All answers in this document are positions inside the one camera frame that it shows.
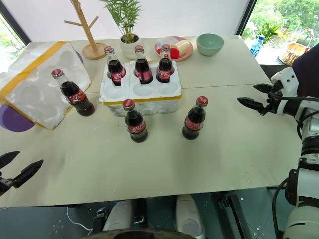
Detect white foam bottle tray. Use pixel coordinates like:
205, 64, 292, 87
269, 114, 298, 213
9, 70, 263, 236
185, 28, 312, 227
99, 60, 183, 117

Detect green ceramic bowl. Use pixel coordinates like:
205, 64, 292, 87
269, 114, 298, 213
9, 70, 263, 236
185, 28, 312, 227
196, 33, 224, 57

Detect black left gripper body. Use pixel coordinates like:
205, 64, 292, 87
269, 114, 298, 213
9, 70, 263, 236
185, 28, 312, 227
0, 171, 16, 196

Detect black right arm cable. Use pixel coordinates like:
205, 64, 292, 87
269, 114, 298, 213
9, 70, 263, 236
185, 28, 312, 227
268, 90, 319, 230

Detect white rounded robot leg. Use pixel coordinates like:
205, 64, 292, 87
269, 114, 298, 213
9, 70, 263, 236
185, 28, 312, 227
175, 194, 206, 237
103, 200, 133, 232

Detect wicker basket with handle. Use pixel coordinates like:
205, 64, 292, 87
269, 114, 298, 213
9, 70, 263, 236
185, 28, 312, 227
278, 28, 315, 65

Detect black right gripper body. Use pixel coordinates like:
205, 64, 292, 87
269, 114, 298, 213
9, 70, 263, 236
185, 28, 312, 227
266, 81, 285, 115

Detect black table frame bar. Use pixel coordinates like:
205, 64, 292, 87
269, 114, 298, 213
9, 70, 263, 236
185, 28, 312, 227
218, 195, 249, 239

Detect purple round disc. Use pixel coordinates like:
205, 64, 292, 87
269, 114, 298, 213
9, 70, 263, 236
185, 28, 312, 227
0, 104, 35, 132

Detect white foam lid yellow tape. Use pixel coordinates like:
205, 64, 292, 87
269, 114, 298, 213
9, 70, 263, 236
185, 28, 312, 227
0, 41, 92, 130

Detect dark bulky shape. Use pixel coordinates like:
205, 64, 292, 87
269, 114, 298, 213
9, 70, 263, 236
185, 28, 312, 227
291, 43, 319, 98

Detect wooden mug tree stand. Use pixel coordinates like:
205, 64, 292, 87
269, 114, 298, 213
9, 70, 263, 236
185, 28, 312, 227
64, 0, 108, 60

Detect glass cola bottle red cap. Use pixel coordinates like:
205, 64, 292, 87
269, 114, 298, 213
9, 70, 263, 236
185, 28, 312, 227
51, 69, 96, 117
122, 99, 149, 143
156, 44, 175, 84
134, 45, 154, 85
104, 46, 127, 87
182, 96, 209, 140

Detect pink round plate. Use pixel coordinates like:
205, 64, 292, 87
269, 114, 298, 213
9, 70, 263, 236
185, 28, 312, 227
154, 37, 194, 61

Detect yellow red packaged cake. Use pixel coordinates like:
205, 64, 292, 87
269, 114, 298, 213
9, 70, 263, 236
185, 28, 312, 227
170, 39, 191, 60

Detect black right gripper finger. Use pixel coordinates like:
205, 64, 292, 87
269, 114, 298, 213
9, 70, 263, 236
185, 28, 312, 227
237, 97, 269, 116
253, 84, 275, 95

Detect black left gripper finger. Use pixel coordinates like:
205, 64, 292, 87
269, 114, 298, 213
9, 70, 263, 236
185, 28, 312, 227
12, 159, 44, 189
0, 150, 21, 169

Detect blue water bottle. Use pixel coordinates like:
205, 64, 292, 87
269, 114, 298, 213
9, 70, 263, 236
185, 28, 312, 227
250, 34, 265, 58

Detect clear plastic wrapped snack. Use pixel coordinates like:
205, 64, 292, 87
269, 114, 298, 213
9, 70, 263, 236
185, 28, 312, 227
156, 36, 178, 55

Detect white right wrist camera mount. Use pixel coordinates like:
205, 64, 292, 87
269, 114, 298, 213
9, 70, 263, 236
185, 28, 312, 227
270, 66, 299, 100

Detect white floor cable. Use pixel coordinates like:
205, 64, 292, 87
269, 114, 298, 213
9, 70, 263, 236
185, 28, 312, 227
66, 206, 94, 232

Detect small green leafy plant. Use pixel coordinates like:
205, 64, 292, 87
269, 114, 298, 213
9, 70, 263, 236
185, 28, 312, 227
256, 23, 282, 45

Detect green plant in white pot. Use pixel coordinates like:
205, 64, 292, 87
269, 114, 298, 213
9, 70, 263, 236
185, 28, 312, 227
99, 0, 146, 61

